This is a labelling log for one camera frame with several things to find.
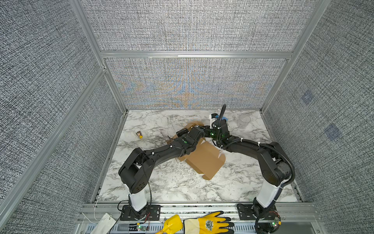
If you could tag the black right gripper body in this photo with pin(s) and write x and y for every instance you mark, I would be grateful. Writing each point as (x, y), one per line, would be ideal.
(211, 133)

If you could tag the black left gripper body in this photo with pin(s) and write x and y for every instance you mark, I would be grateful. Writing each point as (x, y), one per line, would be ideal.
(181, 135)

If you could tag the brown cardboard box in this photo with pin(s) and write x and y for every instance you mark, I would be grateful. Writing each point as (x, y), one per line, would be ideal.
(206, 160)

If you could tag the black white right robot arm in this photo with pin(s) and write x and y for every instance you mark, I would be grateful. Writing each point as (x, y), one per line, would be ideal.
(276, 168)

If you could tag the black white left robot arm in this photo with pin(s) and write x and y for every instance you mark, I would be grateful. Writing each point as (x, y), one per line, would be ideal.
(136, 171)

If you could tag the clear round plastic lid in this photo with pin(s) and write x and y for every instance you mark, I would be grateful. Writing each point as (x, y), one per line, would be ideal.
(244, 118)

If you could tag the small brown yellow toy figure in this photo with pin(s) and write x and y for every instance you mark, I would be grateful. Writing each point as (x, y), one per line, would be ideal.
(139, 134)

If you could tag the yellow black work glove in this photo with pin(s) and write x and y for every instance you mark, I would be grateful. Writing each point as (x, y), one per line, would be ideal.
(213, 223)

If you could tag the white paper tag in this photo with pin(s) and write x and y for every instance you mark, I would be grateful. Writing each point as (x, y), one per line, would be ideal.
(104, 226)

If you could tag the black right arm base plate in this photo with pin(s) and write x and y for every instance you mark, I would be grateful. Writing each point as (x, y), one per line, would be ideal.
(245, 210)

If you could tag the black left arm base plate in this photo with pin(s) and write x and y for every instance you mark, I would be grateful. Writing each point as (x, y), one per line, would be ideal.
(149, 212)

